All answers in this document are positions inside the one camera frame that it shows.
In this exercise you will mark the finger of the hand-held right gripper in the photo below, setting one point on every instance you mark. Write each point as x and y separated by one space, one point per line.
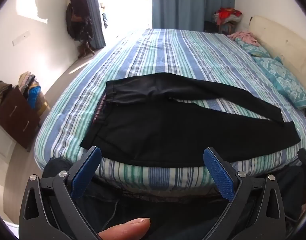
305 156

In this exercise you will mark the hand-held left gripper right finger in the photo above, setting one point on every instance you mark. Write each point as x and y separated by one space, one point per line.
218 172

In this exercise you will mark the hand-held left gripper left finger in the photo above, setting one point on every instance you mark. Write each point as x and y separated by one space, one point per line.
86 170

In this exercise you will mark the black pants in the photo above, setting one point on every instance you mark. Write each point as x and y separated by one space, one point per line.
168 130

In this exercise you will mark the person's left hand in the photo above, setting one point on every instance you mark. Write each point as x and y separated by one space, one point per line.
125 228

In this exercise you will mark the person's legs in dark jeans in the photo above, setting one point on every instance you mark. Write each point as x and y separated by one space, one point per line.
155 210

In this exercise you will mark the large teal floral pillow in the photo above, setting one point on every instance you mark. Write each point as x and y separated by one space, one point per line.
283 80

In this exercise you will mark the brown dresser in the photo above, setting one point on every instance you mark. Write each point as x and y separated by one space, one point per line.
15 120

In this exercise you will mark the pile of colourful clothes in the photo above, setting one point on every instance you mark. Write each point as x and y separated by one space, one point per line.
30 87

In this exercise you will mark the dark green clothes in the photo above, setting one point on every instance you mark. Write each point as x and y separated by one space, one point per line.
0 92

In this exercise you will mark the cream headboard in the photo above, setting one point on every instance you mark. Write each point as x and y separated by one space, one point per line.
280 40

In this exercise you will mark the small teal floral pillow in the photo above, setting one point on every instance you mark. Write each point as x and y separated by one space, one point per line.
253 47

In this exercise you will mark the striped bed cover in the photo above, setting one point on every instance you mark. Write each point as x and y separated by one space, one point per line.
168 52

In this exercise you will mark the pink cloth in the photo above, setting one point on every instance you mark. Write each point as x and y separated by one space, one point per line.
244 37

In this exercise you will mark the dark stool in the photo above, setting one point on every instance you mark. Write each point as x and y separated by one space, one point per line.
218 27

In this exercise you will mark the narrow blue curtain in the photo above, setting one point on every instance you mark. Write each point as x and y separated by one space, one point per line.
94 17

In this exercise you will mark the red clothes pile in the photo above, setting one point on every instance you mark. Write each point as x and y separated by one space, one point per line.
228 13

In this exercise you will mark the coat rack with dark clothes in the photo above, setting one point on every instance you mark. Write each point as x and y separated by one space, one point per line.
78 10

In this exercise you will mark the wide blue curtain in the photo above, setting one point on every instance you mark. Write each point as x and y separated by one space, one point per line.
193 2

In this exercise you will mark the white wall plate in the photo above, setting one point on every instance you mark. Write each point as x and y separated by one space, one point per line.
21 38

